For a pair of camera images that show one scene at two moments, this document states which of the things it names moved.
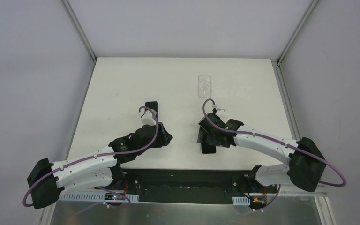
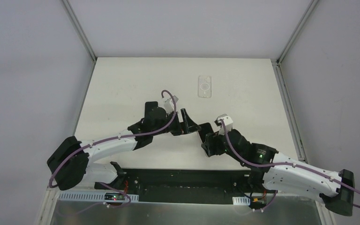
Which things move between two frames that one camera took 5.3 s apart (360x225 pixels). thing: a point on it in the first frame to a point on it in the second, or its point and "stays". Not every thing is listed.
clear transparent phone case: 204,86 stays
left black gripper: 163,136 to 177,127
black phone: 153,105 stays
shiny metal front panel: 292,212 stays
